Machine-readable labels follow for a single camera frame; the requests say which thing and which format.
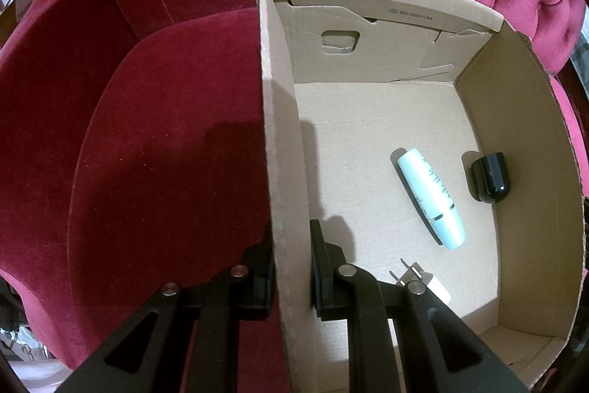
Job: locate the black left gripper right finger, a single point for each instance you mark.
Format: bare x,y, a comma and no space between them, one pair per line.
400,337

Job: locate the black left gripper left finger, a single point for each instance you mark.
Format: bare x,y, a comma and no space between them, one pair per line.
185,339

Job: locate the white charger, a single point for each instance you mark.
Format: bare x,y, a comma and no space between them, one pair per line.
414,272

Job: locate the light blue handheld device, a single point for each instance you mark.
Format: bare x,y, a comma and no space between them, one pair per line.
433,198

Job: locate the black rounded plug adapter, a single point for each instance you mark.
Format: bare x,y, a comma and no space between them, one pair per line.
491,178

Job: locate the cardboard box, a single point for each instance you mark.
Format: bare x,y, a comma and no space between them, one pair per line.
351,85

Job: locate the magenta tufted velvet armchair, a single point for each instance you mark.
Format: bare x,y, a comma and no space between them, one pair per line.
133,154

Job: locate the grey plaid cloth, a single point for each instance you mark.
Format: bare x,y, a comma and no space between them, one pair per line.
580,53

